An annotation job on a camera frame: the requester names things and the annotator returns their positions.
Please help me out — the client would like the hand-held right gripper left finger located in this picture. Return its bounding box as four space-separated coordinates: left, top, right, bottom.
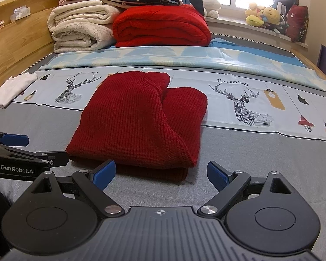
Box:
27 159 126 218

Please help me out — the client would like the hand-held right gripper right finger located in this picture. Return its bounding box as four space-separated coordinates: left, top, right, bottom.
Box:
198 161 298 219

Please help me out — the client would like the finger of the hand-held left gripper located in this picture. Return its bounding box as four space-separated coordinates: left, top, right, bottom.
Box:
0 144 70 168
0 132 30 147

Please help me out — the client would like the red knit sweater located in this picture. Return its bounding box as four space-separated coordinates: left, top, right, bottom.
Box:
65 71 208 182

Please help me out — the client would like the grey printed bed sheet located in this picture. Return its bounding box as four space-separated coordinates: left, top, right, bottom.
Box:
0 46 326 212

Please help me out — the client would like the small white cloth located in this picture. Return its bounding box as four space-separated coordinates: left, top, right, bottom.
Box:
0 73 38 108

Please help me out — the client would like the light blue patterned blanket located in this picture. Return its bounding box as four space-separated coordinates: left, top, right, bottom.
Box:
38 39 326 91

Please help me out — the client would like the cream smooth folded blanket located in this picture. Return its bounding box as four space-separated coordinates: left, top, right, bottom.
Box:
47 0 123 33

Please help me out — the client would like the white windowsill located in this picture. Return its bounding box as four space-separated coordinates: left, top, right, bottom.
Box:
206 16 310 49

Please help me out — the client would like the folded red blanket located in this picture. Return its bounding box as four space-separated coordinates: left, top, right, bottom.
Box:
112 5 212 48

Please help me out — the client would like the yellow duck plush toy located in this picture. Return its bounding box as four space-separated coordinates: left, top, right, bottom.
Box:
245 2 264 27

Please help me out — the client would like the yellow round-faced plush toy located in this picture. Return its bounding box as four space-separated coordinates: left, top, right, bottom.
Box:
262 7 281 29

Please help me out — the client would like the white plush toy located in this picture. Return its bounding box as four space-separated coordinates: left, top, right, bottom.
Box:
202 0 222 18

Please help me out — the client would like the dark red cushion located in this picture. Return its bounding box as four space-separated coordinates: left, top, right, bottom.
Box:
286 5 309 43

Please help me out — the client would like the wooden bed frame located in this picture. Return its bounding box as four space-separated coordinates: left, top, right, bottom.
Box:
0 0 326 93

